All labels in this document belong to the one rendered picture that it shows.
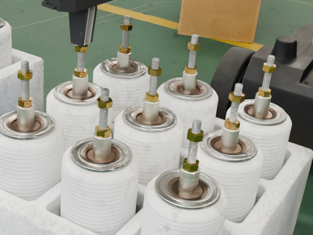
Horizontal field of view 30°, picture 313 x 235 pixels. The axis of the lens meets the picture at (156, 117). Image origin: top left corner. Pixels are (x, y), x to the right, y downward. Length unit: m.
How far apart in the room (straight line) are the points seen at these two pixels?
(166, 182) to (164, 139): 0.11
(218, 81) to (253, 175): 0.45
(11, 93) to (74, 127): 0.30
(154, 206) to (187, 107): 0.25
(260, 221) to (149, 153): 0.17
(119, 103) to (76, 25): 0.17
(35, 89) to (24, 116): 0.40
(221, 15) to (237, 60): 0.65
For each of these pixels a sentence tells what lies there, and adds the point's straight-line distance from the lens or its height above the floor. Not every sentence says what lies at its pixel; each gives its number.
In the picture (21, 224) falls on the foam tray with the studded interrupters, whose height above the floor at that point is 0.17.
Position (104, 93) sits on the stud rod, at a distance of 0.67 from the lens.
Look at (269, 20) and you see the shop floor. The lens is 2.10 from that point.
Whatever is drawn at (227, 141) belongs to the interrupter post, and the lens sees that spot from 0.75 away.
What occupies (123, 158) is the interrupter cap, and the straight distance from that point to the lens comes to 0.71.
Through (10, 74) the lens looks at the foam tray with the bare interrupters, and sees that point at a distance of 1.09.
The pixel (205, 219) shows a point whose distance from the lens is 0.64.
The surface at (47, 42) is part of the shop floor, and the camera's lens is 1.72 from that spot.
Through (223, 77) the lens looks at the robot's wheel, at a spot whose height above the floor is 0.17.
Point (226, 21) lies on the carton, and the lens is 1.83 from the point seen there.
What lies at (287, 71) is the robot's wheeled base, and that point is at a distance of 1.15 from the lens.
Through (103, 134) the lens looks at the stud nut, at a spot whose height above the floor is 0.29.
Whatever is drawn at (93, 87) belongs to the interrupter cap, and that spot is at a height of 0.25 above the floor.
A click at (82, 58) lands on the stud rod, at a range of 0.83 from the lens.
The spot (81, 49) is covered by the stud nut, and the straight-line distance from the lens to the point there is 0.82.
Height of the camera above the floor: 0.63
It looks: 28 degrees down
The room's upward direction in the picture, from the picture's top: 6 degrees clockwise
